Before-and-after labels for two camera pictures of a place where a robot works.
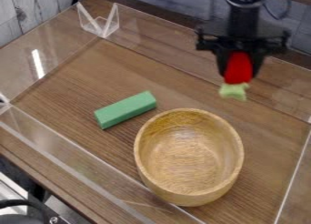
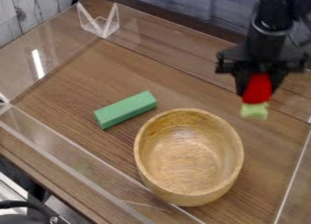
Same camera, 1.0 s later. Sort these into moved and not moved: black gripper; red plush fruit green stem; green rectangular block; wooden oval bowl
Moved: black gripper; red plush fruit green stem
Not moved: green rectangular block; wooden oval bowl
